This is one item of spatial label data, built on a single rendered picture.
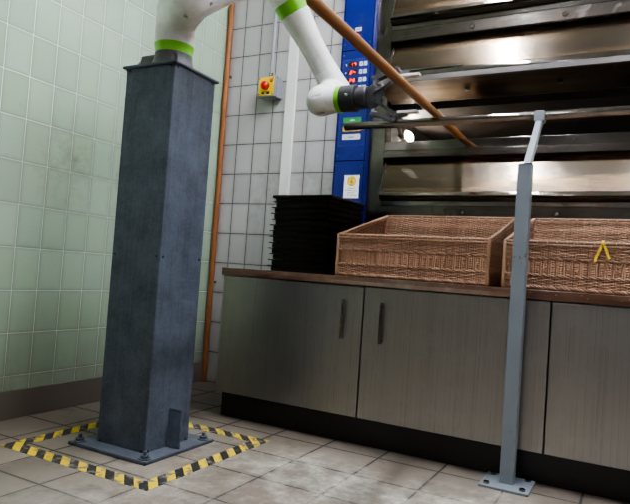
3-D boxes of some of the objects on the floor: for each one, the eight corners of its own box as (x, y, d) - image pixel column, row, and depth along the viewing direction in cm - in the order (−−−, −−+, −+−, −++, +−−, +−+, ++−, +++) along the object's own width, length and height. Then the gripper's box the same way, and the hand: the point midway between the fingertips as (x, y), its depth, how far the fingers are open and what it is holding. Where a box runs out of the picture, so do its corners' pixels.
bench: (283, 395, 281) (292, 271, 283) (1030, 534, 166) (1036, 325, 168) (208, 416, 231) (219, 266, 233) (1198, 636, 117) (1204, 337, 118)
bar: (327, 424, 232) (347, 124, 236) (720, 505, 172) (739, 100, 176) (285, 442, 205) (309, 101, 209) (736, 545, 144) (758, 64, 148)
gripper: (364, 67, 211) (425, 61, 201) (360, 134, 211) (420, 131, 200) (356, 60, 205) (418, 53, 195) (351, 129, 204) (413, 126, 194)
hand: (414, 93), depth 198 cm, fingers open, 12 cm apart
